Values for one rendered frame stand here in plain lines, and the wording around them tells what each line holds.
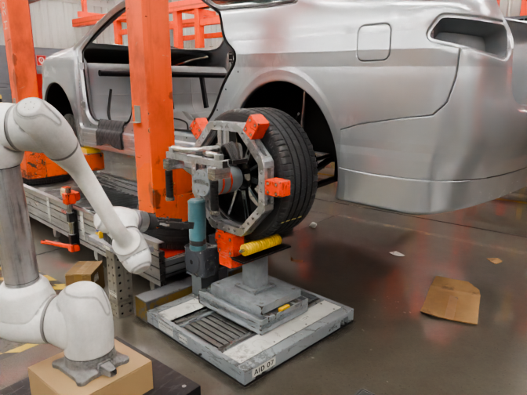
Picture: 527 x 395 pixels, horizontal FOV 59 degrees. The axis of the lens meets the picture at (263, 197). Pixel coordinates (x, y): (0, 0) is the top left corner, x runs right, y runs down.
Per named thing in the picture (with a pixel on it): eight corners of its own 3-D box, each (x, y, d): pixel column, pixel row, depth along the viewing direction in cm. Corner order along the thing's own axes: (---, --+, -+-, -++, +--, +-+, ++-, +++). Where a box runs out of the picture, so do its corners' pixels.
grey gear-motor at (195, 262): (256, 284, 290) (256, 230, 282) (202, 306, 261) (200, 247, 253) (236, 276, 303) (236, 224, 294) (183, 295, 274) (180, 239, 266)
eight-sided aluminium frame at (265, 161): (274, 241, 217) (274, 124, 204) (264, 245, 212) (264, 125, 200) (202, 219, 254) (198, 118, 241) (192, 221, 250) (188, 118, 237)
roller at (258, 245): (285, 244, 242) (285, 233, 241) (244, 259, 222) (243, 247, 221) (277, 241, 246) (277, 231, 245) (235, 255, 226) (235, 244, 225)
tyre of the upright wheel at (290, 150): (248, 85, 248) (218, 187, 281) (214, 85, 231) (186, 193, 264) (339, 146, 213) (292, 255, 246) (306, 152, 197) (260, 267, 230)
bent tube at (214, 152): (252, 156, 209) (252, 132, 207) (219, 161, 196) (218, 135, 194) (226, 152, 221) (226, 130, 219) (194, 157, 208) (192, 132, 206)
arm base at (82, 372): (87, 393, 137) (85, 376, 136) (50, 365, 151) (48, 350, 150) (138, 365, 151) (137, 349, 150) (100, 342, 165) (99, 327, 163)
